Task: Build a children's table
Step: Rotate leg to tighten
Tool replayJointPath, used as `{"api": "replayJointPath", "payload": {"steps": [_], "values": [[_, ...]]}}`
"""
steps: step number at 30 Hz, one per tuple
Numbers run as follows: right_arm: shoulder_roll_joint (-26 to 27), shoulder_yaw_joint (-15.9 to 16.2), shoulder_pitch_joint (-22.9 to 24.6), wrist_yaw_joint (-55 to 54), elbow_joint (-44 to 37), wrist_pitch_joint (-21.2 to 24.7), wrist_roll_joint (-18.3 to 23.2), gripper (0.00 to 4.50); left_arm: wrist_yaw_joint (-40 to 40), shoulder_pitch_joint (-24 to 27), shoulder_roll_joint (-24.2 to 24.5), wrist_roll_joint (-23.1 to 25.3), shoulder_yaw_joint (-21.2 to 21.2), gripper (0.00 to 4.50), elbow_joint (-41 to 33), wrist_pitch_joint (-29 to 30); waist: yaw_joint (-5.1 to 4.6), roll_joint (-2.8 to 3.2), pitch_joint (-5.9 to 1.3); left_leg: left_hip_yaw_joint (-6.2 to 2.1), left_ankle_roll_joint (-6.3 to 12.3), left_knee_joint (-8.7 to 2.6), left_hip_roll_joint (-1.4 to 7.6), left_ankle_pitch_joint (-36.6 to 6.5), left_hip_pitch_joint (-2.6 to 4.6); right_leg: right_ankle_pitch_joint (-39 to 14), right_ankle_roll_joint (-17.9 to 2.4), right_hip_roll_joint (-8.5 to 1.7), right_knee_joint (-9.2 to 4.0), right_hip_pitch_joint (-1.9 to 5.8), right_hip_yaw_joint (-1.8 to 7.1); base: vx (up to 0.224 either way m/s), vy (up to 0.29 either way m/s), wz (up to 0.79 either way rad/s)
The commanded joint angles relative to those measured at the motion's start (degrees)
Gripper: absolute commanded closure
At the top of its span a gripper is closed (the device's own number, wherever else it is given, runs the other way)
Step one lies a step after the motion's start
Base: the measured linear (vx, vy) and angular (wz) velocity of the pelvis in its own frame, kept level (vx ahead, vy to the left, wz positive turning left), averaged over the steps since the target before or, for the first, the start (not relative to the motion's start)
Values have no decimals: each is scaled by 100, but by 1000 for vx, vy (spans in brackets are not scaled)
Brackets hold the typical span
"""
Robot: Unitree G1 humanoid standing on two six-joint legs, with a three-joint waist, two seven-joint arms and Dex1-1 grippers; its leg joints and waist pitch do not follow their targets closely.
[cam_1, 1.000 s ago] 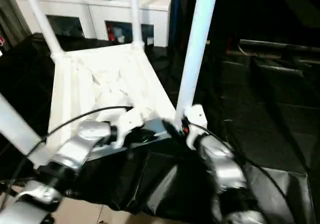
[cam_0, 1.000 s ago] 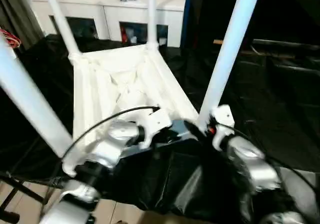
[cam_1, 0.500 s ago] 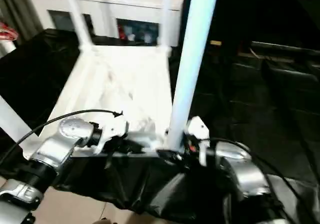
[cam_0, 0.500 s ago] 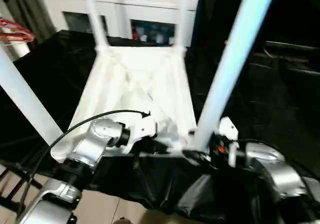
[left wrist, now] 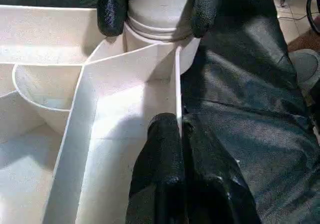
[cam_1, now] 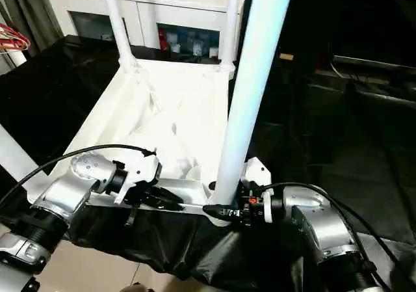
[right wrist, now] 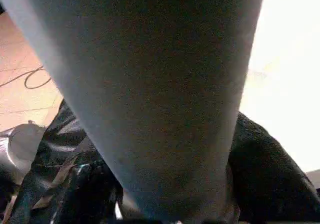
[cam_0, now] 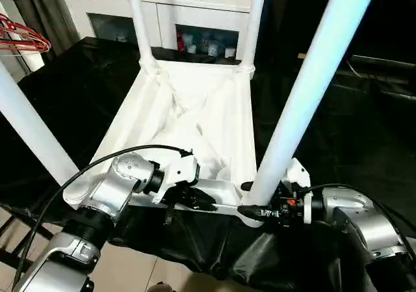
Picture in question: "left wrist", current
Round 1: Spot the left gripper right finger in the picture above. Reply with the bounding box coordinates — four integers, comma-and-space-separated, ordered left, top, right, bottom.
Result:
181, 115, 262, 224

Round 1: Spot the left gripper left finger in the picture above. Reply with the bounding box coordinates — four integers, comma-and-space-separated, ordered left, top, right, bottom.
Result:
126, 112, 188, 224

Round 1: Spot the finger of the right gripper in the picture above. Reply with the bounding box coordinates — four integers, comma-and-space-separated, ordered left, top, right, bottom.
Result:
96, 0, 134, 37
174, 0, 225, 39

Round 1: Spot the white plastic table leg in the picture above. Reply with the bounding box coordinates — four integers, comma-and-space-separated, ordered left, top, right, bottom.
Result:
123, 0, 199, 44

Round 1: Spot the white plastic table top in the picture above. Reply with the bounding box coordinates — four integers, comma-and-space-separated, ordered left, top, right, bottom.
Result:
0, 4, 202, 224

